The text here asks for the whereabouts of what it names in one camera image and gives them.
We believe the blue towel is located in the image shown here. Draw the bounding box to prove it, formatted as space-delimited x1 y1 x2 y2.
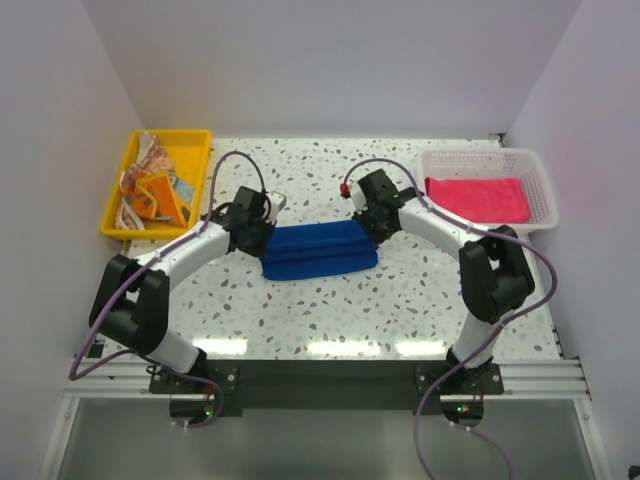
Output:
261 220 379 281

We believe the white orange patterned towel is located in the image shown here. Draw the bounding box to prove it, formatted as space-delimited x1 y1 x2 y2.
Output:
114 131 194 231

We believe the aluminium extrusion rail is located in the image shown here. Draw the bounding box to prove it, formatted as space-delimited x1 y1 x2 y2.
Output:
63 340 589 400

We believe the yellow plastic bin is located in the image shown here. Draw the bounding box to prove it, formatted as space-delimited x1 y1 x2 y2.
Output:
100 129 212 240

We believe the pink microfiber towel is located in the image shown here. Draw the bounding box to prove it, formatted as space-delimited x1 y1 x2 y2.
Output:
424 177 531 224

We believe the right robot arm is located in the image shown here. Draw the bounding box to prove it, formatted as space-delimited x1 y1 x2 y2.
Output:
340 169 535 393

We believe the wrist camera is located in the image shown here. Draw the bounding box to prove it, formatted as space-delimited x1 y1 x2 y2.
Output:
340 182 367 212
264 191 287 224

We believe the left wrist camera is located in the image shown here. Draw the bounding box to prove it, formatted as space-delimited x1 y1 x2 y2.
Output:
264 191 287 224

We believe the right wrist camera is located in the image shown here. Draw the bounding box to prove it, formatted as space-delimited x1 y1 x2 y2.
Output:
340 182 367 212

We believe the white perforated plastic basket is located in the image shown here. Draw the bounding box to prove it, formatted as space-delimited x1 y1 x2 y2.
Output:
415 147 558 236

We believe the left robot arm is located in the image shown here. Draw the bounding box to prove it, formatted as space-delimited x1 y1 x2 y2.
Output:
89 187 287 393

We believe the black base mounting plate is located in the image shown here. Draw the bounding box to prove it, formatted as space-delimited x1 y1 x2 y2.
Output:
146 360 505 423

